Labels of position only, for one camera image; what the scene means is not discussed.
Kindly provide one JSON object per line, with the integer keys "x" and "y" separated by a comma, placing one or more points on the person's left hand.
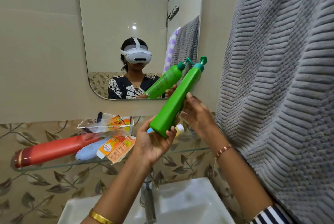
{"x": 148, "y": 145}

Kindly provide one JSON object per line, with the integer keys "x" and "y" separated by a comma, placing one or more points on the person's right hand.
{"x": 201, "y": 119}

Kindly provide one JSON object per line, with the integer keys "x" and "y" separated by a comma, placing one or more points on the person's left thumb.
{"x": 144, "y": 129}

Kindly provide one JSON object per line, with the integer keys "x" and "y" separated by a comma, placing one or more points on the person's right thumb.
{"x": 185, "y": 113}

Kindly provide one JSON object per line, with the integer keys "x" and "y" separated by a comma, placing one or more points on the green pump bottle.
{"x": 177, "y": 101}

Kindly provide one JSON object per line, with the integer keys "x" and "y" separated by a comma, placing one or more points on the person's left forearm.
{"x": 117, "y": 192}

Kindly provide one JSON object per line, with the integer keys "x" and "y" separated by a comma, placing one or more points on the person's right forearm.
{"x": 242, "y": 179}

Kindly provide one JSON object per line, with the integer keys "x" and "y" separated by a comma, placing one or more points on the small white yellow bottle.
{"x": 179, "y": 129}

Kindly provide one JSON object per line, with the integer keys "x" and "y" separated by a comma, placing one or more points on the clear plastic packet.
{"x": 112, "y": 123}

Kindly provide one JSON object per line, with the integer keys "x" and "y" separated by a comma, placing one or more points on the orange carton box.
{"x": 114, "y": 148}

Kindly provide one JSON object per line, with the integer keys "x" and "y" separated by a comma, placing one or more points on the light blue bottle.
{"x": 86, "y": 153}

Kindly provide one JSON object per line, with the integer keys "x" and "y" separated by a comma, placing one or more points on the chrome faucet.
{"x": 148, "y": 200}

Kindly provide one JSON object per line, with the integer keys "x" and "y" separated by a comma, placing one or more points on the glass shelf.
{"x": 78, "y": 163}

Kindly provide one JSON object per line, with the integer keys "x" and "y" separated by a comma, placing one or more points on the white sink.
{"x": 187, "y": 205}

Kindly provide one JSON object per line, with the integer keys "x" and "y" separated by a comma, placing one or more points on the red bottle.
{"x": 52, "y": 150}

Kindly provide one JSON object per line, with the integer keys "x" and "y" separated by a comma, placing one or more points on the gold bangle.
{"x": 100, "y": 217}

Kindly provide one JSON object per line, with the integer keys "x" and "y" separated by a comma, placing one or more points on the grey ribbed towel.
{"x": 281, "y": 75}

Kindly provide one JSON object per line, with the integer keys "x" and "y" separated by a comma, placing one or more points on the striped sleeve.
{"x": 271, "y": 216}

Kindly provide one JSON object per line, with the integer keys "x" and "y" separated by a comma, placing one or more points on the wall mirror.
{"x": 109, "y": 35}

